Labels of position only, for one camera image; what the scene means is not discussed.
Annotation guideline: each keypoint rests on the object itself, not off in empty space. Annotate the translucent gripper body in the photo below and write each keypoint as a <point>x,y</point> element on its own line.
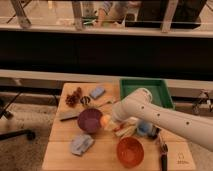
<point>111,125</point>

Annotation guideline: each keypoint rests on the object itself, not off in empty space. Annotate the purple bowl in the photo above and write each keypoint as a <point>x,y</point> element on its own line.
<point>89,120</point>

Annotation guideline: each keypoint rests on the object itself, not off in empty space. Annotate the blue sponge block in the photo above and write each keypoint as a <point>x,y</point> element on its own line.
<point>97,92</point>

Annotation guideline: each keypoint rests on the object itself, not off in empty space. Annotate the orange bowl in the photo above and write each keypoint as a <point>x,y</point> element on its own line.
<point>130,152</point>

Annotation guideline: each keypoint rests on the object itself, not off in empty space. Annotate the grey brush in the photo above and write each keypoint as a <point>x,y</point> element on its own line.
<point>67,116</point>

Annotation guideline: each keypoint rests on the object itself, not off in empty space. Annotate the orange carrot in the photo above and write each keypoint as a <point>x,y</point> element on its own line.
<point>118,128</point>

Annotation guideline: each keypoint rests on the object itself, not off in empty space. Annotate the black chair base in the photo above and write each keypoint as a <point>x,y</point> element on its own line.
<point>12,132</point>

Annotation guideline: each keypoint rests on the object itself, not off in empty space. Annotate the green plastic tray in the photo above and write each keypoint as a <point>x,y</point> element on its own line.
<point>157,87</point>

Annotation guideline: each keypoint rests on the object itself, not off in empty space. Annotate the green background bin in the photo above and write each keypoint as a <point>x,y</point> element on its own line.
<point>91,21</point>

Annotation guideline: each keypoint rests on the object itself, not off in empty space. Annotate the blue crumpled cloth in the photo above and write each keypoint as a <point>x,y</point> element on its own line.
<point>80,144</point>

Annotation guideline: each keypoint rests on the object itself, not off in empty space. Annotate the black round clip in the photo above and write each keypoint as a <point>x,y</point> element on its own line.
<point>85,100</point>

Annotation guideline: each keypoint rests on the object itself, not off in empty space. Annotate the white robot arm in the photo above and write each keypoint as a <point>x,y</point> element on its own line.
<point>139,104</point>

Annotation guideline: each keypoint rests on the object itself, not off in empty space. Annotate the blue cup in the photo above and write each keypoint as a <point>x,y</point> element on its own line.
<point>144,128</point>

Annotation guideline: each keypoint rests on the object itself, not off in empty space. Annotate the yellow-orange apple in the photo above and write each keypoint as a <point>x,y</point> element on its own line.
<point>104,120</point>

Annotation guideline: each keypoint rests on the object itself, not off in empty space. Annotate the black-handled tool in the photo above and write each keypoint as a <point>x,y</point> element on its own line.
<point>163,151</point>

